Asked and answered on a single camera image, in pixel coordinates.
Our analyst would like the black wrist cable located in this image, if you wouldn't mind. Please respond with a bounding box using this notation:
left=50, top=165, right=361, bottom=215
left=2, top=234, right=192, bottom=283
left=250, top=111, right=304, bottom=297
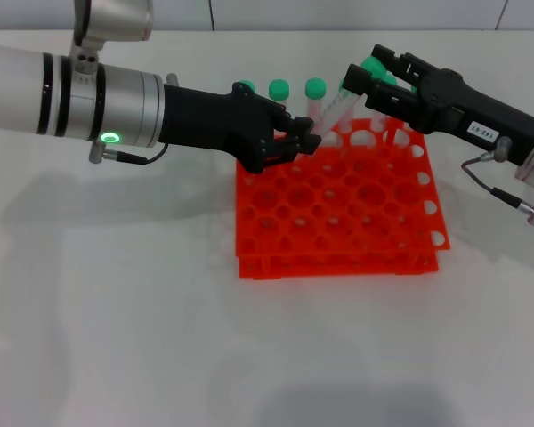
left=460, top=136, right=534, bottom=226
left=88, top=141, right=168, bottom=166

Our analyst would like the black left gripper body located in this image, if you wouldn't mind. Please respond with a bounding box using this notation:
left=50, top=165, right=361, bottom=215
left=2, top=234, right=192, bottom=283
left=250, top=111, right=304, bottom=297
left=159, top=82, right=293, bottom=174

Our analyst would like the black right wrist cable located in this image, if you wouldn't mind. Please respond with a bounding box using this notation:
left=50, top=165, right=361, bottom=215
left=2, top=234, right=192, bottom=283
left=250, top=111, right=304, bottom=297
left=460, top=136, right=534, bottom=226

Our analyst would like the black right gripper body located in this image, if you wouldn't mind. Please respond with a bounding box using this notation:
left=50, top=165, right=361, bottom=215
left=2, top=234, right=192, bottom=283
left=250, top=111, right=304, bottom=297
left=409, top=68, right=534, bottom=165

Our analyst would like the orange plastic test tube rack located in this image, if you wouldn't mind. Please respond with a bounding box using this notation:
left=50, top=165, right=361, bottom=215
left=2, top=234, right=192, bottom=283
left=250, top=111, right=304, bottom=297
left=234, top=116, right=452, bottom=280

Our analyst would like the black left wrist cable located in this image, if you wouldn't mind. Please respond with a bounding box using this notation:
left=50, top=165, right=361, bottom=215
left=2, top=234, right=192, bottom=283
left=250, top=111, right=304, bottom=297
left=88, top=141, right=168, bottom=166

